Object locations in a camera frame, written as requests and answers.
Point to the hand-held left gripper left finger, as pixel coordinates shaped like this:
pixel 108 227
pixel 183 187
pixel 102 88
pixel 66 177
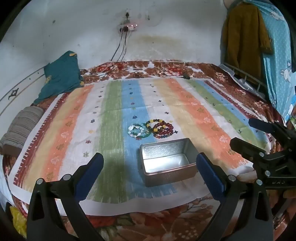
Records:
pixel 92 171

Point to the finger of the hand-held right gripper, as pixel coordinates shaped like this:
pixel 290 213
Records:
pixel 242 147
pixel 263 125

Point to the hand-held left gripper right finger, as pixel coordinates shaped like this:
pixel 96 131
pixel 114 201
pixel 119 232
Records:
pixel 208 176

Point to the silver metal tin box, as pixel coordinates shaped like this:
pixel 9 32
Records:
pixel 166 162

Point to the green jade bangle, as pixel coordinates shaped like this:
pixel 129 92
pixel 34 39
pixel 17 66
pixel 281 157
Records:
pixel 146 135

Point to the metal rack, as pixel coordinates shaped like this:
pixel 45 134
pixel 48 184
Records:
pixel 242 74

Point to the pastel striped cloth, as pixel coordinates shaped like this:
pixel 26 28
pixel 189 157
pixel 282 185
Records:
pixel 111 115

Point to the blue printed curtain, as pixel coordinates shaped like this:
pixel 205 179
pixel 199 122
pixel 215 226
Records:
pixel 277 58

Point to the grey striped pillow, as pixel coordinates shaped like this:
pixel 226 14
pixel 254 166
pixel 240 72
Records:
pixel 20 127

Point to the mustard hanging garment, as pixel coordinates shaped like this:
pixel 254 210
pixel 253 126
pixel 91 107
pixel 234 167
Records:
pixel 245 39

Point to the yellow bag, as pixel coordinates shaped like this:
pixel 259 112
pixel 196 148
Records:
pixel 18 220

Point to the small black object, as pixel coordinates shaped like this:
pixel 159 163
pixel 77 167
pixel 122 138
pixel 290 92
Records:
pixel 185 76

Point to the teal garment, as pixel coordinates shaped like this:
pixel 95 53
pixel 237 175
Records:
pixel 60 74

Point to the white bed headboard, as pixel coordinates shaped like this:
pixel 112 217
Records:
pixel 13 92

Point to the white power strip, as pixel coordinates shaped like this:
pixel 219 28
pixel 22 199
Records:
pixel 130 27

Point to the clear wall hook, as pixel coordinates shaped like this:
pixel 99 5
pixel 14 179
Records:
pixel 152 19

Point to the black wall plug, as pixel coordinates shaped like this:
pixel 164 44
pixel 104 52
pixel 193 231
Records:
pixel 126 15

